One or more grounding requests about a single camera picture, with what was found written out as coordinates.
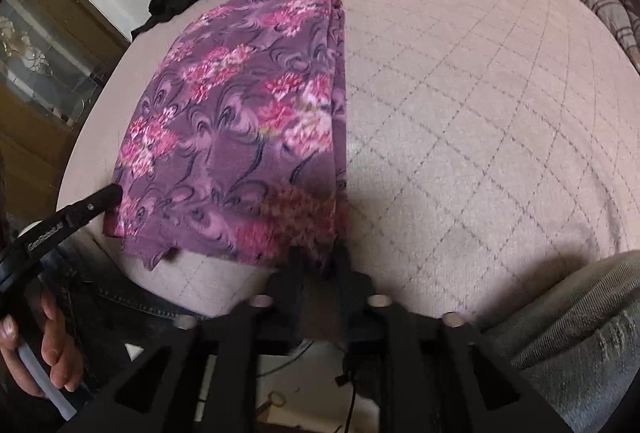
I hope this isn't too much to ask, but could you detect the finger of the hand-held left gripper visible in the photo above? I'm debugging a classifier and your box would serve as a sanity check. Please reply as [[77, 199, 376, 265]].
[[59, 184, 124, 235]]

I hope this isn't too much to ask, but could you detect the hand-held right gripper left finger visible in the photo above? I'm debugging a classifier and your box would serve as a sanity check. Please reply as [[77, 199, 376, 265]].
[[57, 245, 313, 433]]

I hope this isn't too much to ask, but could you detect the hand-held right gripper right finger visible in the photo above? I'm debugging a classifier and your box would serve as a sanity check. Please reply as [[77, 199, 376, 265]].
[[334, 244, 573, 433]]

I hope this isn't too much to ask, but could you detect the purple floral garment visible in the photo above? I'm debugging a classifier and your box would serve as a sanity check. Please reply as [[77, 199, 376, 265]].
[[102, 0, 351, 281]]

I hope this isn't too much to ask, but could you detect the person's left hand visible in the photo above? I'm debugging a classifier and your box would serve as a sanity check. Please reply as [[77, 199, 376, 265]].
[[0, 287, 85, 398]]

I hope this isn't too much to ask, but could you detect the person's left leg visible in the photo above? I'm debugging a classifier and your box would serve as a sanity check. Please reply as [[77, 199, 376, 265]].
[[47, 233, 213, 394]]

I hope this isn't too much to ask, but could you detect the person's leg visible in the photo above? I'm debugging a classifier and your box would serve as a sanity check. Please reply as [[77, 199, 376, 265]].
[[47, 233, 213, 394], [472, 250, 640, 433]]

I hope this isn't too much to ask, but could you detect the brass key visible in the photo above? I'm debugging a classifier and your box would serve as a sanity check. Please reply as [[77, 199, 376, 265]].
[[259, 390, 288, 414]]

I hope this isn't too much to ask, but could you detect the wooden glass-door cabinet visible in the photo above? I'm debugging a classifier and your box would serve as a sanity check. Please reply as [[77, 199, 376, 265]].
[[0, 0, 132, 234]]

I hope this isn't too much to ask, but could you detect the pink quilted bed cover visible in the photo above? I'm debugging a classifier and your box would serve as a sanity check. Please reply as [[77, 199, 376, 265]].
[[56, 0, 640, 320]]

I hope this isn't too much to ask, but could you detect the person's right leg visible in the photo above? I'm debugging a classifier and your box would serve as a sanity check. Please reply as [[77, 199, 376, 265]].
[[472, 250, 640, 433]]

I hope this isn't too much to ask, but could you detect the black cable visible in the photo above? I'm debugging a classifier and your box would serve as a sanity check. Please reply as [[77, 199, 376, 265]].
[[262, 340, 363, 433]]

